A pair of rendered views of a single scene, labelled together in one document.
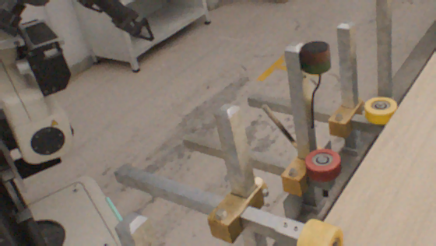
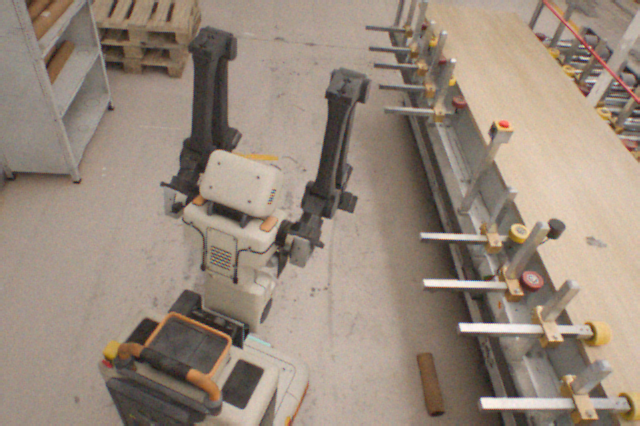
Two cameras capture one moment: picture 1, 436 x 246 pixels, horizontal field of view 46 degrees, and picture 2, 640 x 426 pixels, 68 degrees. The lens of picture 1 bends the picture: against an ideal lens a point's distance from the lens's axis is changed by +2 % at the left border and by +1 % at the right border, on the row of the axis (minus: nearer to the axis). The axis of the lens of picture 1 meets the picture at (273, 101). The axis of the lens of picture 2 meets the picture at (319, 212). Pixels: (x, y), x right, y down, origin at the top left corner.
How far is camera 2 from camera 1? 162 cm
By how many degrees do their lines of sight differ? 37
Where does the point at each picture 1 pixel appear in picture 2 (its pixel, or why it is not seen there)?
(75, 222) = not seen: hidden behind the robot
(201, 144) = (441, 286)
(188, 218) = (274, 319)
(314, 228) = (601, 327)
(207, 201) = (533, 330)
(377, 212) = (583, 302)
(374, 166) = (556, 274)
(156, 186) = (497, 331)
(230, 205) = (551, 328)
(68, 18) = not seen: outside the picture
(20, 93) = (257, 281)
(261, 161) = (488, 287)
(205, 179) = not seen: hidden behind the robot
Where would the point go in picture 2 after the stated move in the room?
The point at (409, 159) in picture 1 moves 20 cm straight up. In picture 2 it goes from (566, 265) to (592, 231)
